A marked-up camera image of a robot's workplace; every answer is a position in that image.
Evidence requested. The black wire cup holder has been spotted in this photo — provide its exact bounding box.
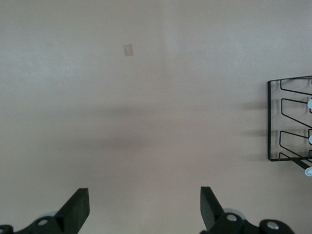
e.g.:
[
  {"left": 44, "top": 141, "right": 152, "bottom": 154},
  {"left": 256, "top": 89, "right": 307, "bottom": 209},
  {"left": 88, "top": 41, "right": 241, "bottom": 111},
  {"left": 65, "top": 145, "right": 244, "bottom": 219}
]
[{"left": 267, "top": 75, "right": 312, "bottom": 177}]

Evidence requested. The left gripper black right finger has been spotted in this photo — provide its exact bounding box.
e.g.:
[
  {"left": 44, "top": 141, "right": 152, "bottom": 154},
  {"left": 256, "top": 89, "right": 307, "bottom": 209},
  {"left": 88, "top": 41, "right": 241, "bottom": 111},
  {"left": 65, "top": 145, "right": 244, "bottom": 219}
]
[{"left": 200, "top": 186, "right": 247, "bottom": 234}]

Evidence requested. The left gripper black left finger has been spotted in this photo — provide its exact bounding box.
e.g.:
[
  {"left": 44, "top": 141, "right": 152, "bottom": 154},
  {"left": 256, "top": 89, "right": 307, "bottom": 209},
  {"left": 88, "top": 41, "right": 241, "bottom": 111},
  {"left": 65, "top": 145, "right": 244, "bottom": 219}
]
[{"left": 24, "top": 187, "right": 91, "bottom": 234}]

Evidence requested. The small brown tape square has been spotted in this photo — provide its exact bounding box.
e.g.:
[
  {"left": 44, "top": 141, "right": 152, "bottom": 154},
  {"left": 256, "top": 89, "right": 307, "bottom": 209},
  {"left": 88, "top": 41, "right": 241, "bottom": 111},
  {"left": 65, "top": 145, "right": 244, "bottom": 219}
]
[{"left": 123, "top": 43, "right": 135, "bottom": 58}]

